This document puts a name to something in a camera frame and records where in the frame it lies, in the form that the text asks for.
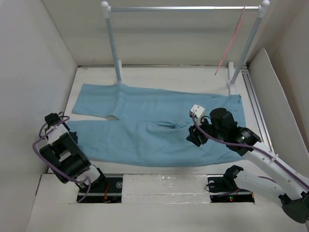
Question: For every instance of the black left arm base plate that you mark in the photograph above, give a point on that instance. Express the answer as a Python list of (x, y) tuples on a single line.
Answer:
[(110, 193)]

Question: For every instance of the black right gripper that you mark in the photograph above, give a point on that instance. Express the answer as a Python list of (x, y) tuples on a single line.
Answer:
[(194, 132)]

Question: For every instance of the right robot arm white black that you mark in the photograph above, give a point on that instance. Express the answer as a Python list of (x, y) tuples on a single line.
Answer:
[(286, 187)]

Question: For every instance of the light blue trousers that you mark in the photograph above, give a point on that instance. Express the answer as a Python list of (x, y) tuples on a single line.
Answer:
[(148, 127)]

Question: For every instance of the aluminium rail right side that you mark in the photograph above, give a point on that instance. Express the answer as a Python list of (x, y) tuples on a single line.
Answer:
[(258, 115)]

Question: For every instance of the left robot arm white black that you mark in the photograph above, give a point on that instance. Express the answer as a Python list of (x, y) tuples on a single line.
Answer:
[(65, 158)]

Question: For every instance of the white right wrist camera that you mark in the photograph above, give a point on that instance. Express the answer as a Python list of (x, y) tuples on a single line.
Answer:
[(198, 113)]

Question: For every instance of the white clothes rack with rail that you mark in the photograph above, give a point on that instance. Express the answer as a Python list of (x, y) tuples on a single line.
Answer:
[(232, 72)]

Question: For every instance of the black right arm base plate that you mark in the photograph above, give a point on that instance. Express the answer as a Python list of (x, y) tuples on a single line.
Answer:
[(221, 193)]

